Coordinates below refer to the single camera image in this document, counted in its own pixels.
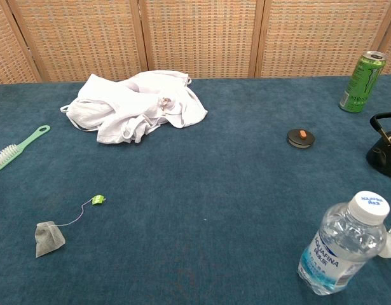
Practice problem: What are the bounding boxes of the blue felt table mat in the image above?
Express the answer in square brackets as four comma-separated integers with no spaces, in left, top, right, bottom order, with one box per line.
[0,75,391,305]

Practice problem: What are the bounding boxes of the black teapot lid orange knob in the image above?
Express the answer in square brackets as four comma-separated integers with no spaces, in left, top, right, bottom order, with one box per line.
[286,128,317,149]

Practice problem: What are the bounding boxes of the black cast iron teapot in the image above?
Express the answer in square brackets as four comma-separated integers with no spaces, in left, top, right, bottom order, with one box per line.
[366,112,391,179]

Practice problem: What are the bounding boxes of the mint green hairbrush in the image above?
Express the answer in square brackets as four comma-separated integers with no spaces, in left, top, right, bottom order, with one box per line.
[0,125,51,172]

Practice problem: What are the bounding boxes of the clear bottle green label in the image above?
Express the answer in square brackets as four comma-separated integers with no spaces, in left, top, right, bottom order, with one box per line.
[378,219,391,259]

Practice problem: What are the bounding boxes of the tea bag with green tag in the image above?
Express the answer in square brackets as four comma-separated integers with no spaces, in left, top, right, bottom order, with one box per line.
[35,194,107,259]

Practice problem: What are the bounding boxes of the green energy drink can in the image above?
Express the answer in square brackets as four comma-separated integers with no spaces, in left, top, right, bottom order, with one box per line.
[338,50,388,114]

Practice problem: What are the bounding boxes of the clear water bottle white cap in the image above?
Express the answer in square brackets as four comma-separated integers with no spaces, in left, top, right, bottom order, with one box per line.
[297,190,391,296]

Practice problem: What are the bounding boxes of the woven folding screen wooden frame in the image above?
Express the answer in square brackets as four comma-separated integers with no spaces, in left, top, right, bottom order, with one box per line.
[0,0,391,86]

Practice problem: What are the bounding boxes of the crumpled white cloth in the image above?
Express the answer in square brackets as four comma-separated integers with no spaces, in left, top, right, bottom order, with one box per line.
[60,69,209,144]

